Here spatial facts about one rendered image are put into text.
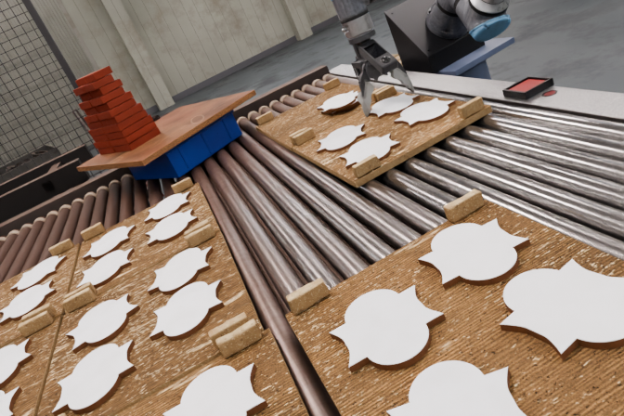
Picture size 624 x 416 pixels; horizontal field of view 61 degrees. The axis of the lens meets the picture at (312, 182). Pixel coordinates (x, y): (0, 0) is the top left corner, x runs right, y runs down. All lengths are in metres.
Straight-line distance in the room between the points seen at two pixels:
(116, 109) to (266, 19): 9.80
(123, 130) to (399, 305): 1.35
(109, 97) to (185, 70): 9.17
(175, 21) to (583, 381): 10.70
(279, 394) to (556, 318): 0.31
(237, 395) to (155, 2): 10.49
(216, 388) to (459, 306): 0.31
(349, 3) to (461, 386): 1.01
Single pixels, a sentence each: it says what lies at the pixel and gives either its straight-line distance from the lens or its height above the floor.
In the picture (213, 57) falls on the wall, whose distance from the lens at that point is 11.14.
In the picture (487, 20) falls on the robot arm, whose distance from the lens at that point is 1.69.
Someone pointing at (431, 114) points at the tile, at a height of 0.94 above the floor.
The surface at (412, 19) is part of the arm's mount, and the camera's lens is 1.93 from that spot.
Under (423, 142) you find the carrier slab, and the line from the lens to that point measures 1.13.
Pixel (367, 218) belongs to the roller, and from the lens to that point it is 0.97.
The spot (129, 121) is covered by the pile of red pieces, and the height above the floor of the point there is 1.13.
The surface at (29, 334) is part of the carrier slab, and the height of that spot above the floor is 0.94.
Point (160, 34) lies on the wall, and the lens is 10.94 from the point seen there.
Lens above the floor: 1.35
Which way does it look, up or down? 21 degrees down
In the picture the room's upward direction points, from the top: 24 degrees counter-clockwise
